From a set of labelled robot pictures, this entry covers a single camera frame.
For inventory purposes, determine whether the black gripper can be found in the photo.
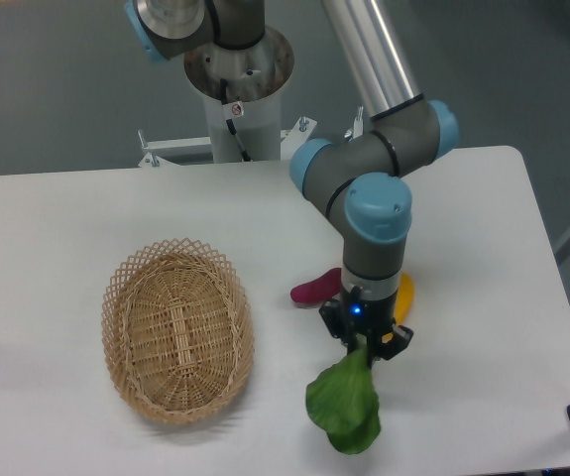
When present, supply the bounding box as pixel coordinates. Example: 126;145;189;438
319;287;413;368

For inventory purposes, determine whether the green leafy vegetable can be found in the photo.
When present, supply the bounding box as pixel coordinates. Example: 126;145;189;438
305;341;381;455

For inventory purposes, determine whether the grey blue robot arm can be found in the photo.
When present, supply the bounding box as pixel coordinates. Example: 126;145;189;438
125;1;459;361

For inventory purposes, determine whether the yellow pepper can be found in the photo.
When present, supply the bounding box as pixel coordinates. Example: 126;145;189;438
381;272;415;344

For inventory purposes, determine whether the purple sweet potato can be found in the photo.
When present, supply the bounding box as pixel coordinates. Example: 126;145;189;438
289;268;341;305

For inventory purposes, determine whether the woven wicker basket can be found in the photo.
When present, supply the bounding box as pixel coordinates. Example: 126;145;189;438
101;238;254;425

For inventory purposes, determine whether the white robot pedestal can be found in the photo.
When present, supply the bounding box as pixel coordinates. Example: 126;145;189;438
138;94;318;168

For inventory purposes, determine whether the black cable on pedestal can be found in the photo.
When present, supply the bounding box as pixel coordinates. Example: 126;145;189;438
219;77;253;163

